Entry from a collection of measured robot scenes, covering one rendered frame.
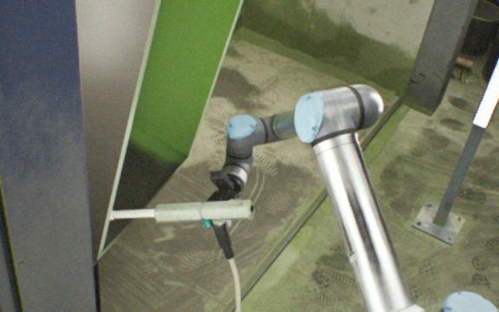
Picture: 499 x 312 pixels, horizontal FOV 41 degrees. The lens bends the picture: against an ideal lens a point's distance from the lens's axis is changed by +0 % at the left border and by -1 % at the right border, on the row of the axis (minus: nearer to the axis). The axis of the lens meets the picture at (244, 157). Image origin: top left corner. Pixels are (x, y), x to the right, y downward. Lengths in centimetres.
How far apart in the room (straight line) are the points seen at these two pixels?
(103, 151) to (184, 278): 99
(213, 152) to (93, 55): 166
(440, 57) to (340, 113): 212
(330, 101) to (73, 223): 82
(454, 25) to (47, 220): 292
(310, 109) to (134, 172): 102
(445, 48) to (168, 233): 177
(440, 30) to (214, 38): 171
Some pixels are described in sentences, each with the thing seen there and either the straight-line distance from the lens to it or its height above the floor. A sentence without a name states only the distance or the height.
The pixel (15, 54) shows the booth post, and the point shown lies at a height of 173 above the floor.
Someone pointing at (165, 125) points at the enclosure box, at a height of 57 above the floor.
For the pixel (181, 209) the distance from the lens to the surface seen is 200.
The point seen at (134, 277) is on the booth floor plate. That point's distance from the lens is 268.
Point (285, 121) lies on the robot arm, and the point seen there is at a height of 89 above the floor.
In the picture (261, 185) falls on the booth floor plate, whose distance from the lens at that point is 308.
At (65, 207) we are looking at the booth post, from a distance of 94.
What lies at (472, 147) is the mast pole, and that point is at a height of 48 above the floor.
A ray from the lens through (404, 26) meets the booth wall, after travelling 369.
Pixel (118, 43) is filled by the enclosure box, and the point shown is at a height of 130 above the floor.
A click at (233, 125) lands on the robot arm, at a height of 83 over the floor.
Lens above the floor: 213
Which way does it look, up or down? 40 degrees down
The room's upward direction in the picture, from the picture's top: 8 degrees clockwise
